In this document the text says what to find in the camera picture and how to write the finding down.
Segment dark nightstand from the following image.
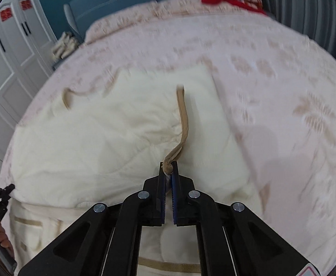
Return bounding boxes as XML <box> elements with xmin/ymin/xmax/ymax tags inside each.
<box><xmin>51</xmin><ymin>55</ymin><xmax>72</xmax><ymax>71</ymax></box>

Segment pink patterned pillow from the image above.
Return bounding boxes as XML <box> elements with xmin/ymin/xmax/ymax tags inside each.
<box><xmin>156</xmin><ymin>0</ymin><xmax>243</xmax><ymax>19</ymax></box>
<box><xmin>84</xmin><ymin>3</ymin><xmax>163</xmax><ymax>45</ymax></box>

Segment pink floral bed cover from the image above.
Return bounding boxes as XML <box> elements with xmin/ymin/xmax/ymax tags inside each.
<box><xmin>0</xmin><ymin>0</ymin><xmax>336</xmax><ymax>276</ymax></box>

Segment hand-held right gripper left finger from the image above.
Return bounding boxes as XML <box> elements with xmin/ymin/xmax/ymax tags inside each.
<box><xmin>18</xmin><ymin>162</ymin><xmax>167</xmax><ymax>276</ymax></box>

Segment grey-blue curtain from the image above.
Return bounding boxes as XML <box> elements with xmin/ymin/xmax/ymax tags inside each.
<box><xmin>260</xmin><ymin>0</ymin><xmax>336</xmax><ymax>77</ymax></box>

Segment pile of cream items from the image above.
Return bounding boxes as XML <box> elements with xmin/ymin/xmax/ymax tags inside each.
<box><xmin>51</xmin><ymin>32</ymin><xmax>78</xmax><ymax>59</ymax></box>

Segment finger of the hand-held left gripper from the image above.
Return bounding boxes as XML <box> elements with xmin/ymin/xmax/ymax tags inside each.
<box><xmin>1</xmin><ymin>183</ymin><xmax>15</xmax><ymax>199</ymax></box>

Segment white wardrobe doors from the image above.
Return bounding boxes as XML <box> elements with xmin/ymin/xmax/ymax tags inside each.
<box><xmin>0</xmin><ymin>0</ymin><xmax>57</xmax><ymax>173</ymax></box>

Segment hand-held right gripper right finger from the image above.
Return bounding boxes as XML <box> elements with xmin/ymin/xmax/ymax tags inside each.
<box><xmin>171</xmin><ymin>161</ymin><xmax>321</xmax><ymax>276</ymax></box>

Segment cream quilt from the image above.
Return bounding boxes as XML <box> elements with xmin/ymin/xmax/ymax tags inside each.
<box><xmin>5</xmin><ymin>65</ymin><xmax>267</xmax><ymax>276</ymax></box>

